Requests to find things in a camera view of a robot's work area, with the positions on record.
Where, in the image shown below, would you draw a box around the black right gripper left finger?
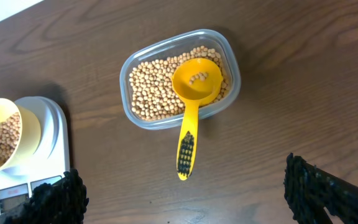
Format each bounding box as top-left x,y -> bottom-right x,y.
0,169 -> 89,224

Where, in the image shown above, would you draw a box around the soybeans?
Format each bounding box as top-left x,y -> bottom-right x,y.
0,113 -> 21,164
129,45 -> 231,121
188,72 -> 209,85

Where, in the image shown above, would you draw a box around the yellow plastic measuring scoop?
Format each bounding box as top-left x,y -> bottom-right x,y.
172,58 -> 223,180

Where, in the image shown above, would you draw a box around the soybeans in bowl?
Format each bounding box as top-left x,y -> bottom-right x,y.
0,113 -> 21,164

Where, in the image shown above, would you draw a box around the pale yellow bowl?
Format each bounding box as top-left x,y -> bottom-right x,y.
0,98 -> 41,171

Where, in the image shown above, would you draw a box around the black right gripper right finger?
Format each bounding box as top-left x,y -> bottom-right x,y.
283,153 -> 358,224

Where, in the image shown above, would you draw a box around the soybeans in container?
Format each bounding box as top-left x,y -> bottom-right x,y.
129,45 -> 231,121

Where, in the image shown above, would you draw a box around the clear plastic container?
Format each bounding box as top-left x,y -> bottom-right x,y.
119,29 -> 241,130

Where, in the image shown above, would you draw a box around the white digital kitchen scale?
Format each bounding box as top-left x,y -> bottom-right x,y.
0,96 -> 70,215

